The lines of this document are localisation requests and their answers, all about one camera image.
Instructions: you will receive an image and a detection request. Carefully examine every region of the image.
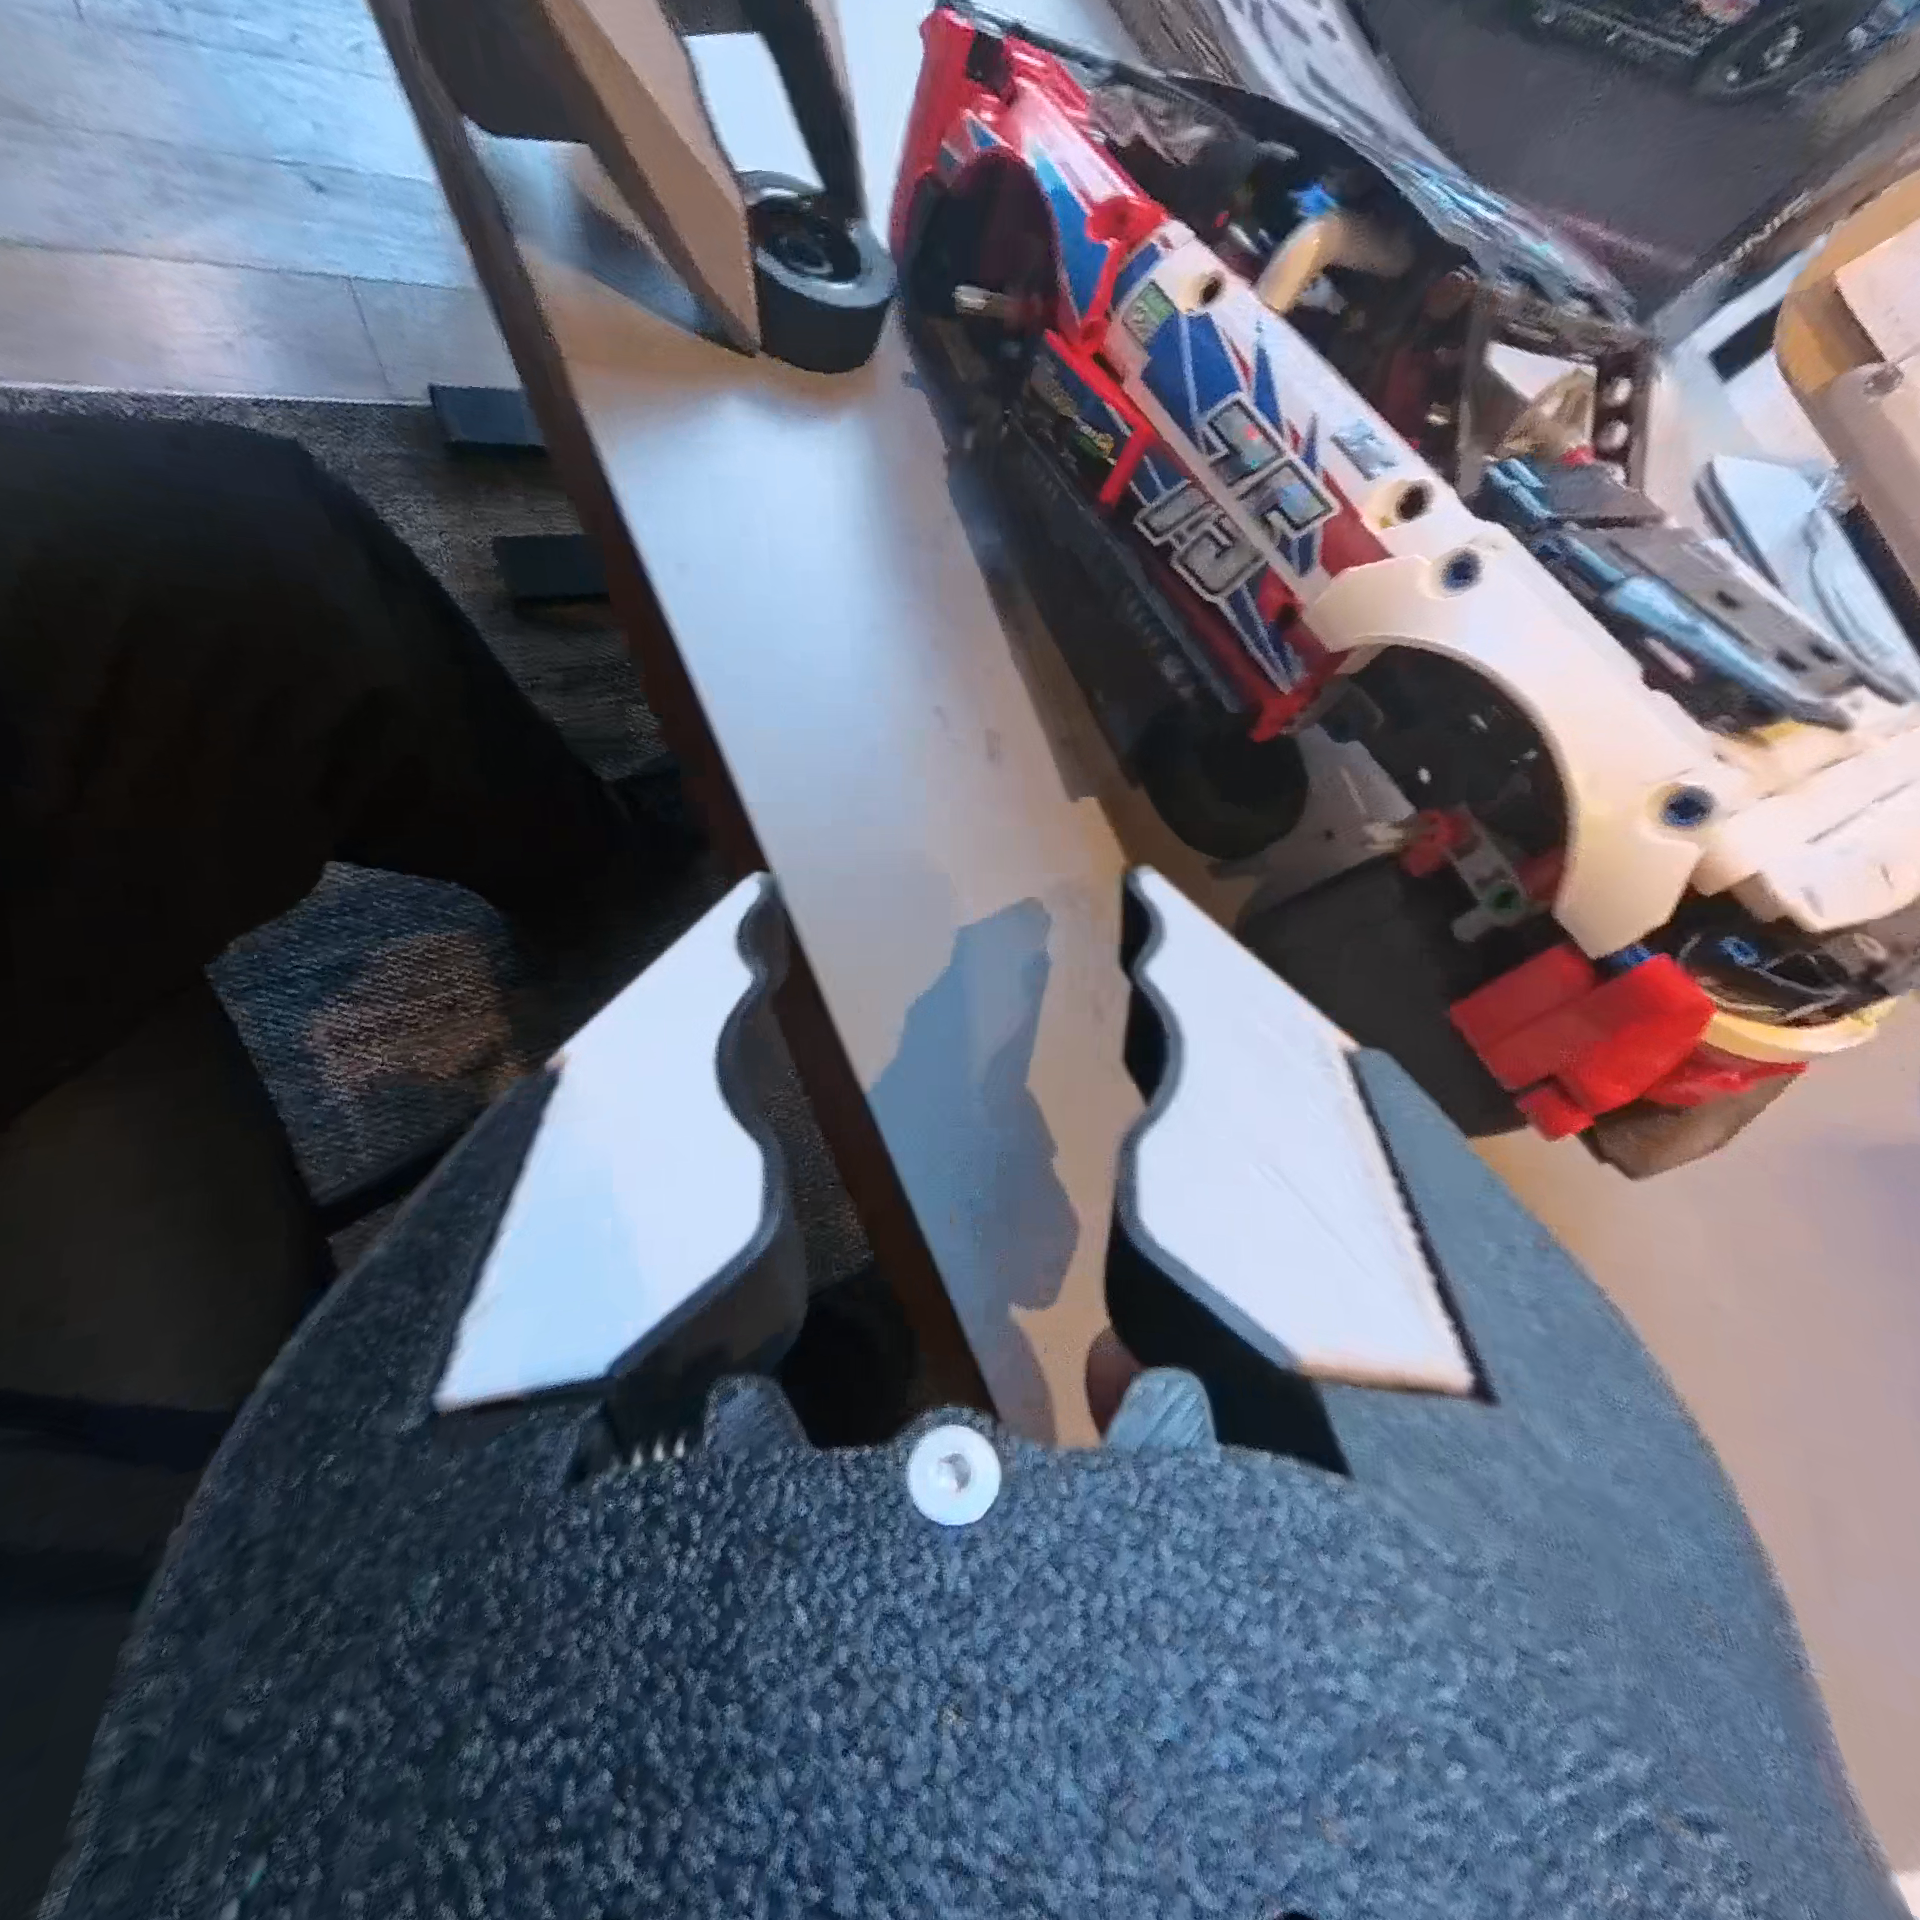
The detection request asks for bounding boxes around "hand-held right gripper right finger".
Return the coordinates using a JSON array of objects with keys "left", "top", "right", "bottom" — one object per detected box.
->
[{"left": 1104, "top": 864, "right": 1482, "bottom": 1464}]

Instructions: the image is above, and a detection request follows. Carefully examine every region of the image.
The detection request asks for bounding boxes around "black floor block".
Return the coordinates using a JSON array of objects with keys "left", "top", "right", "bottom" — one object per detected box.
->
[
  {"left": 430, "top": 381, "right": 544, "bottom": 458},
  {"left": 492, "top": 532, "right": 609, "bottom": 605}
]

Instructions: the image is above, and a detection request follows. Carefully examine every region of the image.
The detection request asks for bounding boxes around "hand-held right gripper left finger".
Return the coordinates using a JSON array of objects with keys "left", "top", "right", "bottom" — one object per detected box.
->
[{"left": 431, "top": 873, "right": 820, "bottom": 1469}]

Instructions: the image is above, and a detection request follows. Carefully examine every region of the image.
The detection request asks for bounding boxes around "person's brown shirt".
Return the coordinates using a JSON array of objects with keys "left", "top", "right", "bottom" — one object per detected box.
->
[{"left": 0, "top": 975, "right": 337, "bottom": 1504}]

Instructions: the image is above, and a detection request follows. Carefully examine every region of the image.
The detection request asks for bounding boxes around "dark toy car box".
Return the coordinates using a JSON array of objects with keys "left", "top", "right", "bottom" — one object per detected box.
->
[{"left": 1341, "top": 0, "right": 1920, "bottom": 326}]

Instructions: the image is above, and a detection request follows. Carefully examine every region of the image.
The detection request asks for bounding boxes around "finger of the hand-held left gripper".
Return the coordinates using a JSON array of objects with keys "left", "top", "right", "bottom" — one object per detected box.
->
[
  {"left": 681, "top": 0, "right": 873, "bottom": 211},
  {"left": 408, "top": 0, "right": 759, "bottom": 359}
]

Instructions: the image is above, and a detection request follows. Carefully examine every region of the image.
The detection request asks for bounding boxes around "white brick toy race car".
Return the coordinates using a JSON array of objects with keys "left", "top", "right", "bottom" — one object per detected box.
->
[{"left": 889, "top": 0, "right": 1920, "bottom": 1178}]

